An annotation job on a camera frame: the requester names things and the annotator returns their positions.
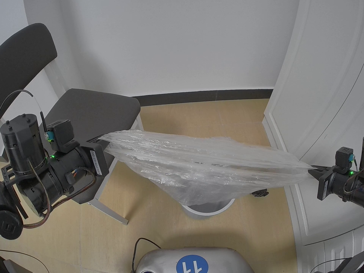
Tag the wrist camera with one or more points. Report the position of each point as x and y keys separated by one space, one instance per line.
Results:
x=61 y=132
x=344 y=158

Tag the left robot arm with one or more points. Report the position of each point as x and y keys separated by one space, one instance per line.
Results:
x=20 y=144

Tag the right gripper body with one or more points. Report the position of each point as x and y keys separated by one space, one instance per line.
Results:
x=335 y=185

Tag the clear plastic bag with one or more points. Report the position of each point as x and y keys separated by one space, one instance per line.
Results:
x=199 y=163

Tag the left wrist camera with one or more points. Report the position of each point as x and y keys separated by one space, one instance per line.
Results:
x=61 y=132

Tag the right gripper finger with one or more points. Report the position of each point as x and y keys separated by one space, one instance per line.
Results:
x=316 y=175
x=324 y=168

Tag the black plastic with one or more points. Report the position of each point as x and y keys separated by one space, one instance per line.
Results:
x=259 y=193

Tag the white trash bin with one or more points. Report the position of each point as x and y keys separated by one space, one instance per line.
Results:
x=207 y=213

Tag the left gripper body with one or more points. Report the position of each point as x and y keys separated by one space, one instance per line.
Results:
x=71 y=169

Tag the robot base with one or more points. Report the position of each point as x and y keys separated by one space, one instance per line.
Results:
x=170 y=260

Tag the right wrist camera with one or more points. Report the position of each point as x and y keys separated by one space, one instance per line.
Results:
x=344 y=158

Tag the white panelled door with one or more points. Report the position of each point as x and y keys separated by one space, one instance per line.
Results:
x=318 y=81

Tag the dark grey chair white legs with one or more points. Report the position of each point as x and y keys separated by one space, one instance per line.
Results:
x=85 y=109

